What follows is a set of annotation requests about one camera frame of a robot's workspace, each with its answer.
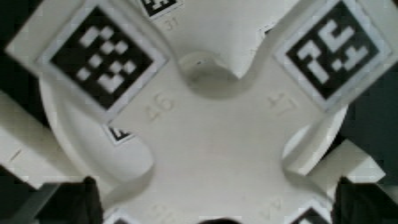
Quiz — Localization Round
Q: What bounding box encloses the white cylindrical table leg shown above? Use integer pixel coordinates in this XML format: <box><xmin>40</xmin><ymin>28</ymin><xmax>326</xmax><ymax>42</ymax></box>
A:
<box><xmin>179</xmin><ymin>51</ymin><xmax>245</xmax><ymax>99</ymax></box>

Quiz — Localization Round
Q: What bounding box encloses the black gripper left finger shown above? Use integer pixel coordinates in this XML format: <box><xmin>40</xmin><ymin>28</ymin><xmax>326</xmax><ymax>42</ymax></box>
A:
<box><xmin>40</xmin><ymin>177</ymin><xmax>103</xmax><ymax>224</ymax></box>

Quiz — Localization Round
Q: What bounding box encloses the white front fence rail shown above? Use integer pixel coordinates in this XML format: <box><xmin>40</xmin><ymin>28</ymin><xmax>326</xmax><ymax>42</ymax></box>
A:
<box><xmin>0</xmin><ymin>91</ymin><xmax>83</xmax><ymax>188</ymax></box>

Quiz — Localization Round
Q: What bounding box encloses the white round table top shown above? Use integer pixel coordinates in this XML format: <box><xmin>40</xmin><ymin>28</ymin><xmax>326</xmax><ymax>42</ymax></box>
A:
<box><xmin>37</xmin><ymin>0</ymin><xmax>326</xmax><ymax>216</ymax></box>

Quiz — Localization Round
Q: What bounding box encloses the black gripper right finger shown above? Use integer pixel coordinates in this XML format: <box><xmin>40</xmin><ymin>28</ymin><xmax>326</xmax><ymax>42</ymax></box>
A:
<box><xmin>330</xmin><ymin>177</ymin><xmax>398</xmax><ymax>224</ymax></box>

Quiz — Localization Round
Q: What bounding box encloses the white right fence block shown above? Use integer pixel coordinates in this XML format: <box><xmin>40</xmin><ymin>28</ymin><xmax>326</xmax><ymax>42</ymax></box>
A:
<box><xmin>309</xmin><ymin>140</ymin><xmax>385</xmax><ymax>197</ymax></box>

